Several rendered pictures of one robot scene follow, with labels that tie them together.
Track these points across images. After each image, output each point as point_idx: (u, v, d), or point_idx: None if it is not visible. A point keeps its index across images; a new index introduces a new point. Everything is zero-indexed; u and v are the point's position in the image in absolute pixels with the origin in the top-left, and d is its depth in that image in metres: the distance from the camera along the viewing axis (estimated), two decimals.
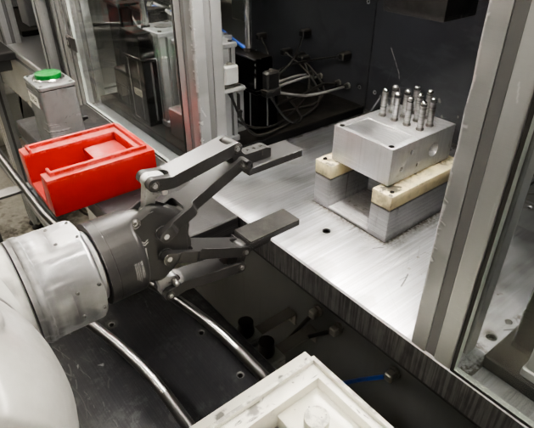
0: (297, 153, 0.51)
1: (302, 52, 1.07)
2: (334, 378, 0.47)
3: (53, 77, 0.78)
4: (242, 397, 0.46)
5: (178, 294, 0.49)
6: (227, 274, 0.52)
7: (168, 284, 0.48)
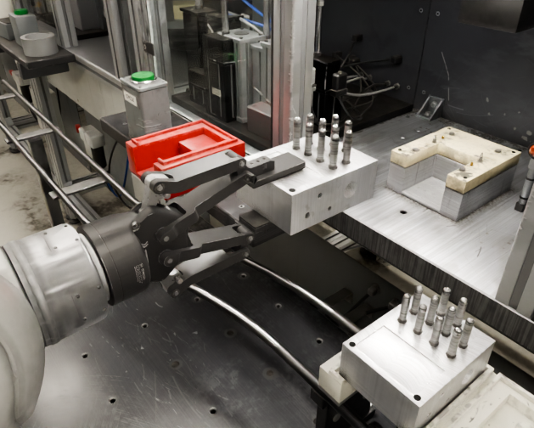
0: (300, 165, 0.52)
1: (353, 55, 1.17)
2: None
3: (149, 78, 0.88)
4: None
5: (183, 290, 0.49)
6: (232, 262, 0.52)
7: (171, 282, 0.49)
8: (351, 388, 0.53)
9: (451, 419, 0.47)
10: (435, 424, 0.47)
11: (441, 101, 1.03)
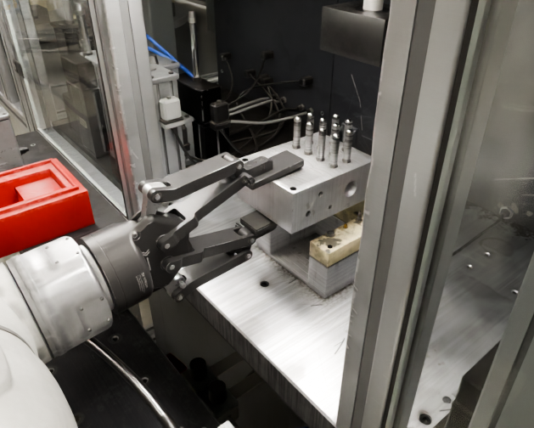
0: (299, 163, 0.51)
1: (266, 74, 1.03)
2: None
3: None
4: None
5: (188, 294, 0.50)
6: (234, 265, 0.52)
7: (175, 286, 0.49)
8: None
9: None
10: None
11: (353, 131, 0.88)
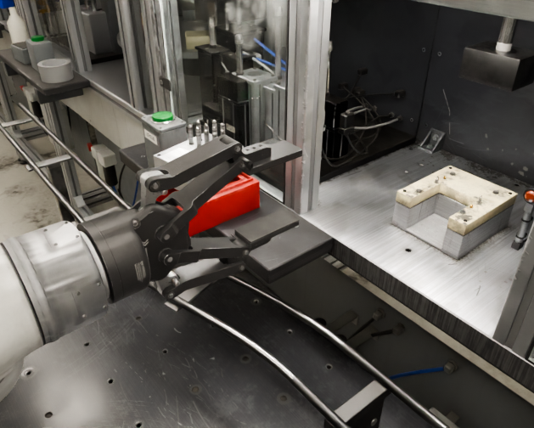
0: (297, 153, 0.51)
1: (358, 87, 1.23)
2: None
3: (169, 119, 0.93)
4: None
5: (178, 294, 0.49)
6: (227, 274, 0.52)
7: (168, 284, 0.48)
8: None
9: None
10: None
11: (441, 134, 1.09)
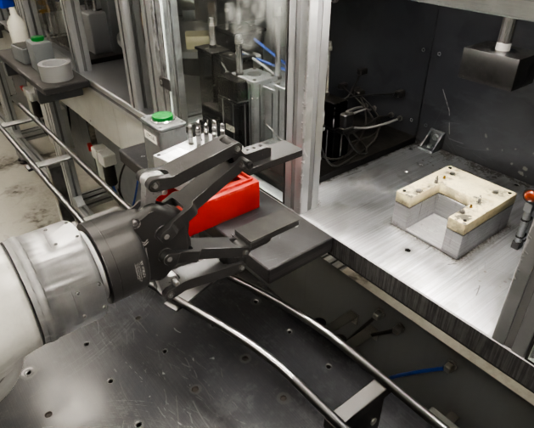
0: (297, 153, 0.51)
1: (358, 87, 1.23)
2: None
3: (169, 119, 0.93)
4: None
5: (178, 294, 0.49)
6: (227, 274, 0.52)
7: (168, 284, 0.48)
8: None
9: None
10: None
11: (441, 134, 1.09)
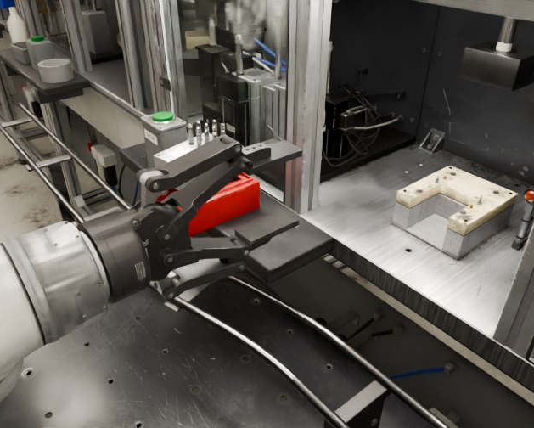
0: (297, 153, 0.51)
1: (358, 87, 1.23)
2: None
3: (169, 119, 0.93)
4: None
5: (178, 294, 0.49)
6: (227, 274, 0.52)
7: (168, 284, 0.48)
8: None
9: None
10: None
11: (442, 134, 1.09)
